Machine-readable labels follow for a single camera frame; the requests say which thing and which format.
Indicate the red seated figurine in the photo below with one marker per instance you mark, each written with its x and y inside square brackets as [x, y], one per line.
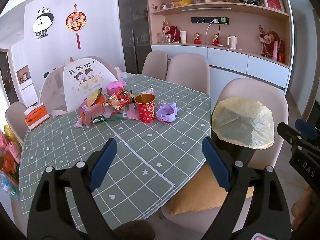
[215, 40]
[197, 38]

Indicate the red framed picture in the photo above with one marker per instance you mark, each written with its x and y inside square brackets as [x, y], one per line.
[273, 0]

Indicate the red snack wrapper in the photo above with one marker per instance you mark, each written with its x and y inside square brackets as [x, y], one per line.
[118, 101]

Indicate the wooden wall shelf unit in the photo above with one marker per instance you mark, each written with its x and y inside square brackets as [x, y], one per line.
[245, 27]

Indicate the small red box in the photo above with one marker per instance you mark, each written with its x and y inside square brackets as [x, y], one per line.
[281, 58]

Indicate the red gift bag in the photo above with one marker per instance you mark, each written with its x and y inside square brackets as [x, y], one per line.
[174, 33]

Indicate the yellow seat cushion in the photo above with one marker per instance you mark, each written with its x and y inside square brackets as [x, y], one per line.
[195, 192]

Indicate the green charger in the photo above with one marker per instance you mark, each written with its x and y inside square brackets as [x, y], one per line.
[223, 19]

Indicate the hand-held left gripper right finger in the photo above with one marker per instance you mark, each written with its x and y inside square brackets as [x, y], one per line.
[216, 165]

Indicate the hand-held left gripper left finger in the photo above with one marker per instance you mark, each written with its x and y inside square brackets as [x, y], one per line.
[103, 165]

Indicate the dark glass cabinet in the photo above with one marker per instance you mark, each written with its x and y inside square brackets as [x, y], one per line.
[130, 30]

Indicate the dark brown fuzzy cloth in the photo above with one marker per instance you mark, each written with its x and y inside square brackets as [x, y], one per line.
[135, 231]

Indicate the orange tissue box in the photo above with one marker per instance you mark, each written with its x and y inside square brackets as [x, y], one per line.
[37, 118]

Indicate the white lower cabinet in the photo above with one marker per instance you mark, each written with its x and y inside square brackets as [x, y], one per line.
[225, 60]

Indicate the yellow snack wrapper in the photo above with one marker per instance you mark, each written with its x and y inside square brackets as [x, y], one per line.
[93, 96]

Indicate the red paper cup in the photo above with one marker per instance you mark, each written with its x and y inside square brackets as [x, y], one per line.
[145, 111]

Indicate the cream tumbler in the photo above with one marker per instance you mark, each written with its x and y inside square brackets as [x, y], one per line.
[183, 37]

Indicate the orange snack packet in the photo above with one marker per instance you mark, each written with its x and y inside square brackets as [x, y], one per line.
[101, 100]

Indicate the beige chair with cushion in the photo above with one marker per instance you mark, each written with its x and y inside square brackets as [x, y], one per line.
[272, 97]

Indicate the person's right hand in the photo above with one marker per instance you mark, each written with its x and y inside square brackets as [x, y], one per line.
[301, 210]

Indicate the red round hanging ornament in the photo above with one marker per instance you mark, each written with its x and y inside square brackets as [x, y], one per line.
[76, 21]

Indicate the small pink flower bouquet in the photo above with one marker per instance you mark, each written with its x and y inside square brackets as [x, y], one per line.
[165, 27]

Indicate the green white wrapper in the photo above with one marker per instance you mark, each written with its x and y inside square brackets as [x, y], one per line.
[112, 118]

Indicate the pink hexagonal tin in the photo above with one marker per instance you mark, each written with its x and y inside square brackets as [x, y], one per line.
[115, 86]

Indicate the black waste bin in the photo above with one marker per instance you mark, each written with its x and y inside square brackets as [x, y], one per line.
[240, 152]

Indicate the green checked tablecloth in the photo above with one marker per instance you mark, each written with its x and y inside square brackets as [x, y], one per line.
[140, 150]

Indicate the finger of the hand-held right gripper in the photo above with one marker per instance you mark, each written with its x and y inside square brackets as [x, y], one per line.
[287, 132]
[303, 127]

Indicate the pink cone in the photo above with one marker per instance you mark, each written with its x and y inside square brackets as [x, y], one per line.
[275, 51]

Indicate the cartoon print mesh food cover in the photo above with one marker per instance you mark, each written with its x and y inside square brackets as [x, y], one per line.
[75, 92]

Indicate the white electric kettle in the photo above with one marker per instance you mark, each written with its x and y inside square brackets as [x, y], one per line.
[232, 42]

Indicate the panda wall clock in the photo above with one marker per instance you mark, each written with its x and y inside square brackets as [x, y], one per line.
[43, 21]

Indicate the yellow bowl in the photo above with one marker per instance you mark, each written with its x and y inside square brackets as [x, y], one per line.
[182, 3]

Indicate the black power strip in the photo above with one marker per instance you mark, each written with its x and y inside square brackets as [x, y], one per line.
[200, 20]

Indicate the beige dining chair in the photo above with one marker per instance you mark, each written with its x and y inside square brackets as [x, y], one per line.
[15, 115]
[187, 72]
[155, 65]

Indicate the yellow plastic bin liner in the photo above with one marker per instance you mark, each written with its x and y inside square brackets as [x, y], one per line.
[240, 122]

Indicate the white cabinet with niche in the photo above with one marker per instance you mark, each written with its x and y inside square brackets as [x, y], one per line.
[25, 55]

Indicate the thin pink plastic wrapper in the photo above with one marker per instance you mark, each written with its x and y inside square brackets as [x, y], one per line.
[132, 113]

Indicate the dark door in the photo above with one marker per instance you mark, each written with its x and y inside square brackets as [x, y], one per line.
[5, 77]

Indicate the pink white tissue wrapper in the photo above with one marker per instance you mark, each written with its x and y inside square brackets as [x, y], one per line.
[91, 113]

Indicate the pink bags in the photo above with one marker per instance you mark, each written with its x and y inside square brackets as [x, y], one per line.
[11, 147]

